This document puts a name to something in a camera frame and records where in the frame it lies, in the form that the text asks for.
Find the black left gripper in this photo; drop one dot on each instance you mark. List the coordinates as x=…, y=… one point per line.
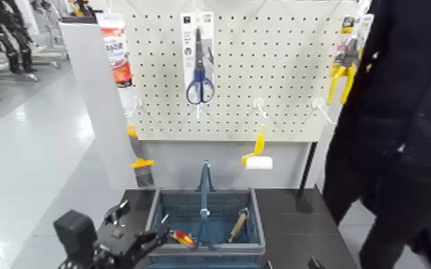
x=121, y=244

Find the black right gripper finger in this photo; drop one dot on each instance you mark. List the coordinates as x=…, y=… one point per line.
x=269, y=265
x=315, y=263

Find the blue crate with grey rim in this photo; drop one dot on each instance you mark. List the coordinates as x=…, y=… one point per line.
x=208, y=248

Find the red yellow screwdriver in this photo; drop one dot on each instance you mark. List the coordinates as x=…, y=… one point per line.
x=182, y=237

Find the black pegboard support pole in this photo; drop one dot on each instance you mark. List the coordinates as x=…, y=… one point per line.
x=307, y=169

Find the white pegboard hook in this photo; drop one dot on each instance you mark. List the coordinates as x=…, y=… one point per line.
x=136, y=104
x=259, y=105
x=199, y=109
x=320, y=106

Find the white side partition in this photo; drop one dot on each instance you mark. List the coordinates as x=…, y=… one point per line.
x=95, y=94

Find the red white product package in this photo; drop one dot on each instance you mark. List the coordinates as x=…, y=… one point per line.
x=117, y=56

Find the person in black clothes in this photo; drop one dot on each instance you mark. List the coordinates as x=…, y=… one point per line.
x=407, y=112

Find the grey metal floor stand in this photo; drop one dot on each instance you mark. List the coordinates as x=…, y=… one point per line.
x=50, y=52

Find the white perforated pegboard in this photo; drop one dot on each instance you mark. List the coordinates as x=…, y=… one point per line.
x=275, y=56

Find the black robot in background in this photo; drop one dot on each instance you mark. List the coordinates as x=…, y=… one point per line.
x=16, y=41

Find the yellow black background machine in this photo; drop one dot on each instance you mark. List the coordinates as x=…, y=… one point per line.
x=79, y=8

